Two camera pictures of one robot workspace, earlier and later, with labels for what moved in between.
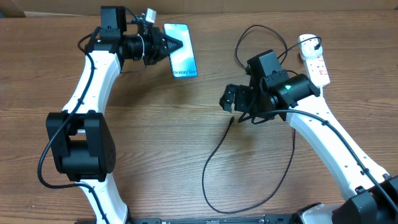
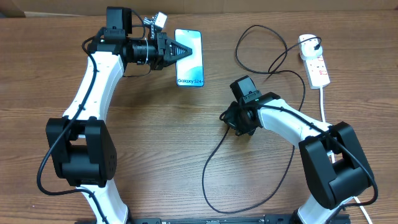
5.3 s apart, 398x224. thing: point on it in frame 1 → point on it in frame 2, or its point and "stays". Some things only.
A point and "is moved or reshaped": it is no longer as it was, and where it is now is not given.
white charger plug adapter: x=306 y=43 stays
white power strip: x=316 y=70 stays
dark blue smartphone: x=182 y=60 is moved or reshaped
